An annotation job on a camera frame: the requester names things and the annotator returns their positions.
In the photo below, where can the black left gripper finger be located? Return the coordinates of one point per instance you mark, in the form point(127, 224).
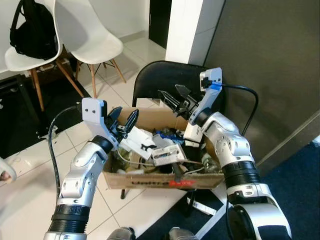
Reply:
point(115, 116)
point(132, 121)

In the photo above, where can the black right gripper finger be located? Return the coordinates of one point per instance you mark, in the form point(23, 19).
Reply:
point(170, 100)
point(184, 93)

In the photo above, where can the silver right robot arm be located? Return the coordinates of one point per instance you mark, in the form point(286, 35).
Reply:
point(235, 150)

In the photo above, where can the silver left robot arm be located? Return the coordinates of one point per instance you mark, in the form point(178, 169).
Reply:
point(82, 172)

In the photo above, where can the brown cardboard rubbish box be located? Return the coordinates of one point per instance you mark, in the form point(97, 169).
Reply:
point(150, 181)

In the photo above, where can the white carton piece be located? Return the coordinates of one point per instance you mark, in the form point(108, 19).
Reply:
point(140, 142)

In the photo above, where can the black chair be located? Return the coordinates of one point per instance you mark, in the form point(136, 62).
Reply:
point(160, 77)

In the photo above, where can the clear glass jar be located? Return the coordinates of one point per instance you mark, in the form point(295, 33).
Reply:
point(127, 161)

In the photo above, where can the blue plastic scrap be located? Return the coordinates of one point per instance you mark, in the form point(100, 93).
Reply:
point(167, 135)

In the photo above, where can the small white printed box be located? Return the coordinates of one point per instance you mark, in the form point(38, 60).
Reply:
point(169, 156)

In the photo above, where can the black door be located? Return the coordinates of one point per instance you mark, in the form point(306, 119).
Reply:
point(160, 22)

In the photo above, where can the white chair with wooden legs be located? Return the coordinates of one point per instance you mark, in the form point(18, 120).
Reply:
point(87, 35)
point(20, 62)

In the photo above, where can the grey left robot foot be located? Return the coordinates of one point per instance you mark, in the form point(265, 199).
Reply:
point(121, 234)

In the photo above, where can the grey robot foot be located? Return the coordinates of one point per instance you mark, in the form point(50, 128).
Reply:
point(121, 234)
point(182, 234)

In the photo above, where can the white strip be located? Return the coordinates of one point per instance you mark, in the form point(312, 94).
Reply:
point(205, 207)

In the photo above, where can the grey right robot foot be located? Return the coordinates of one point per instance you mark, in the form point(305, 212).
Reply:
point(182, 234)

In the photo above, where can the black backpack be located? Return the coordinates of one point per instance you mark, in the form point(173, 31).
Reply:
point(35, 30)

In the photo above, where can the person's foot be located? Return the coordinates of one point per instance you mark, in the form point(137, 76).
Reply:
point(6, 172)

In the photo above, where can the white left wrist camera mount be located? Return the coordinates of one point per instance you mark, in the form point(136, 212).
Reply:
point(94, 111)

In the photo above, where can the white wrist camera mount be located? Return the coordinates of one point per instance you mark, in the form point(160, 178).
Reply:
point(94, 111)
point(210, 92)

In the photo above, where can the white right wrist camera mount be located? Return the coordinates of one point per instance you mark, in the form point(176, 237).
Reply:
point(210, 92)

